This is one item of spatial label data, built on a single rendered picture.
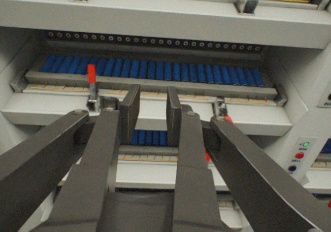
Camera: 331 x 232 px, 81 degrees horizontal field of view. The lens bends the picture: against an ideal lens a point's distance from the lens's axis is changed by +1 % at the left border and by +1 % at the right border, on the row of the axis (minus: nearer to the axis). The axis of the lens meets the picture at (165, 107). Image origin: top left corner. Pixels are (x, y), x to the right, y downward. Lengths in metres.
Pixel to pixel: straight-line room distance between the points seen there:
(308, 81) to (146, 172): 0.43
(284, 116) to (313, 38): 0.17
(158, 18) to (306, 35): 0.25
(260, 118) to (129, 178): 0.35
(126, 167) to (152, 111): 0.20
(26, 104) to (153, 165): 0.33
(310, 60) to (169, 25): 0.29
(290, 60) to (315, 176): 0.35
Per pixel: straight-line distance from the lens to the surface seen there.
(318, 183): 0.71
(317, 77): 0.46
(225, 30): 0.36
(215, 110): 0.43
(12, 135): 0.54
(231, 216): 0.76
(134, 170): 0.55
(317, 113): 0.51
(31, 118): 0.49
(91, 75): 0.41
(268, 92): 0.50
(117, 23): 0.35
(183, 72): 0.48
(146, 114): 0.41
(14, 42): 0.54
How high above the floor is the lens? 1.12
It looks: 30 degrees down
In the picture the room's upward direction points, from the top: 5 degrees clockwise
